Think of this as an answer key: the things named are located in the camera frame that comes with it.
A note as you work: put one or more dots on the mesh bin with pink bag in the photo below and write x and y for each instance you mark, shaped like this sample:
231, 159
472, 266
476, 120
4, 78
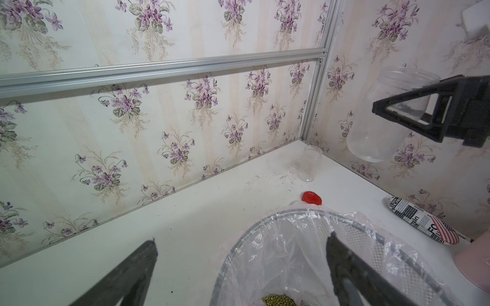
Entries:
285, 253

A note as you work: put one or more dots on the pink pen cup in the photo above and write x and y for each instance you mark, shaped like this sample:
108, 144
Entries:
473, 262

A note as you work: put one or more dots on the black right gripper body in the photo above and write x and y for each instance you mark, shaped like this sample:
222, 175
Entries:
470, 111

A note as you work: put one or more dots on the red jar lid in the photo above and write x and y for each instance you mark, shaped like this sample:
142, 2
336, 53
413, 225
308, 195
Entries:
312, 198

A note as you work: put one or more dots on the white lid bean jar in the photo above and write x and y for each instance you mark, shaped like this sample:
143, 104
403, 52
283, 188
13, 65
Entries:
309, 163

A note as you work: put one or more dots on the red lid bean jar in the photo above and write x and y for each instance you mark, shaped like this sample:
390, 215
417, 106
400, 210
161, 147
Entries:
371, 137

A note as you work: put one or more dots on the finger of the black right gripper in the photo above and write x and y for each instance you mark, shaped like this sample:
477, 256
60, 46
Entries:
429, 111

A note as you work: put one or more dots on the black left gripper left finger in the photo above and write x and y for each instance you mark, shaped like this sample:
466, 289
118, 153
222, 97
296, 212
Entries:
128, 283

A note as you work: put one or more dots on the green mung beans pile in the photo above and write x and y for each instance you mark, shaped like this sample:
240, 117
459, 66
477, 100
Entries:
278, 300

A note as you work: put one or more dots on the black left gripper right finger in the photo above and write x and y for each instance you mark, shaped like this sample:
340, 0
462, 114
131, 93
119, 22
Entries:
355, 282

